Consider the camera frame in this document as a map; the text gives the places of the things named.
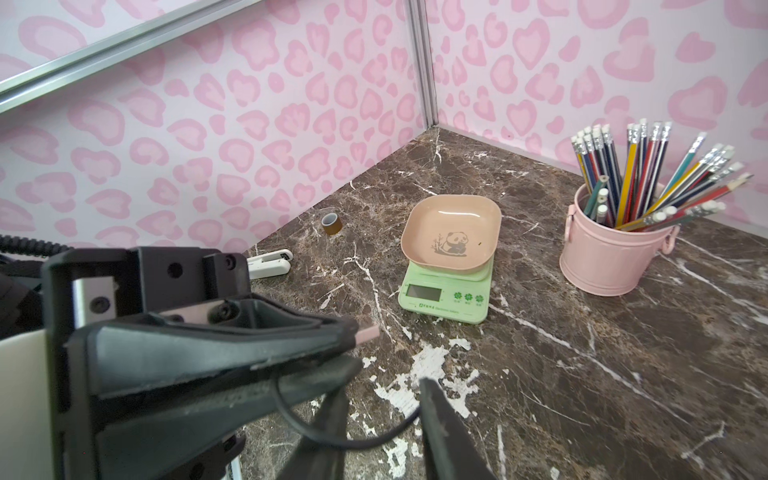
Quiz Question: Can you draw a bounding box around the small brown tape roll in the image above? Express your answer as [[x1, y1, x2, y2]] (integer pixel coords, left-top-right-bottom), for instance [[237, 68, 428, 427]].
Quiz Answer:
[[321, 212, 343, 236]]

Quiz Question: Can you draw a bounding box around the green electronic kitchen scale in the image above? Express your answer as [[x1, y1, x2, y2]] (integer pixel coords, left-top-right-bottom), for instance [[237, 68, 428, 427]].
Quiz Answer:
[[398, 257, 494, 325]]

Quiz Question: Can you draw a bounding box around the pink metal pencil bucket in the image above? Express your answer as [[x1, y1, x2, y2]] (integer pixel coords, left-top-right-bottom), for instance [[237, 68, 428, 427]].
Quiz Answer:
[[559, 186, 680, 297]]

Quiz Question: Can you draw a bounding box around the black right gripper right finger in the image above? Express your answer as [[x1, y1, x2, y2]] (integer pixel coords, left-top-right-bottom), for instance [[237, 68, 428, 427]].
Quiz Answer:
[[419, 378, 496, 480]]

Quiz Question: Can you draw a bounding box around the white plastic clip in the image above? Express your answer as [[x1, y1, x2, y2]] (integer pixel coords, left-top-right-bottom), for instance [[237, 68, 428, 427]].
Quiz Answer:
[[247, 249, 294, 280]]

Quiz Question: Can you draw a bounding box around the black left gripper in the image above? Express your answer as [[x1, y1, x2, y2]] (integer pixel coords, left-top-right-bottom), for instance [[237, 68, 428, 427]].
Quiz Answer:
[[41, 247, 362, 479]]

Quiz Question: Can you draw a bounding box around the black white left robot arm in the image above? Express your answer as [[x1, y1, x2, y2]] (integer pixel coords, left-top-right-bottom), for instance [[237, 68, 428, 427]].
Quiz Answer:
[[1, 247, 362, 479]]

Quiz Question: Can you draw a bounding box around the black usb charging cable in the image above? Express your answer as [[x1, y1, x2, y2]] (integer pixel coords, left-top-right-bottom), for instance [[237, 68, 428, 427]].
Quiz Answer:
[[267, 323, 421, 452]]

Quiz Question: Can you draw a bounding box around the bundle of coloured pencils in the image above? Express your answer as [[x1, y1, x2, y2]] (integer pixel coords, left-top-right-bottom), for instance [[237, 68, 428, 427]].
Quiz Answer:
[[567, 119, 753, 233]]

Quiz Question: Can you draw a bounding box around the pink panda scale bowl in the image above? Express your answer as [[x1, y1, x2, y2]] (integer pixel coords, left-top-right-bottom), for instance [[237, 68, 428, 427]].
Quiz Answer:
[[400, 195, 502, 273]]

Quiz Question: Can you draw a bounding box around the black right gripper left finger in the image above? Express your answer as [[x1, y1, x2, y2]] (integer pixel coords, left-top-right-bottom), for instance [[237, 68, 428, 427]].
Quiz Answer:
[[277, 389, 349, 480]]

